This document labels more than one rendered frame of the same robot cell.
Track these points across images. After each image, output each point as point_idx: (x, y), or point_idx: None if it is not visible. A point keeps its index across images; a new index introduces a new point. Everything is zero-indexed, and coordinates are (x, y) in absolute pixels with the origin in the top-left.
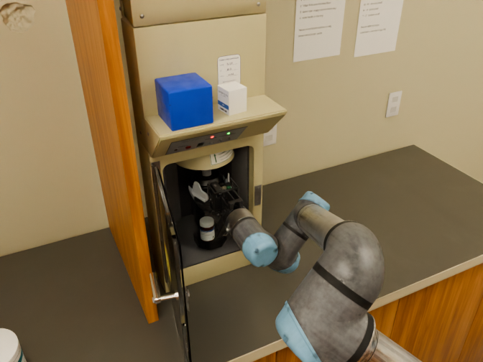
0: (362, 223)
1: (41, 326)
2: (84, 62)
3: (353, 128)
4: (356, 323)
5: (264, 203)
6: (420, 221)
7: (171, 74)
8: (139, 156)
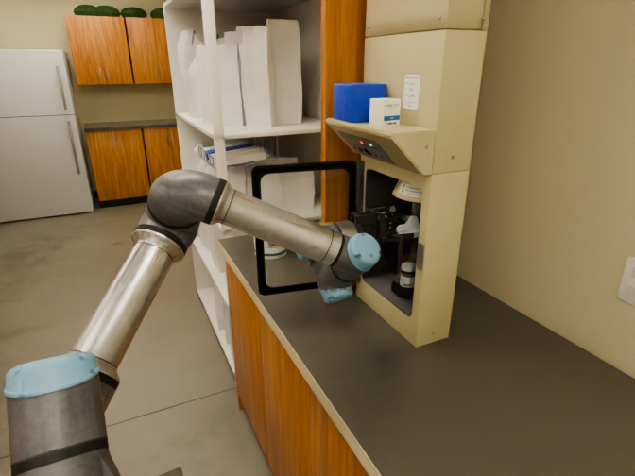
0: (559, 468)
1: None
2: None
3: None
4: (145, 215)
5: (543, 355)
6: None
7: (377, 82)
8: (480, 214)
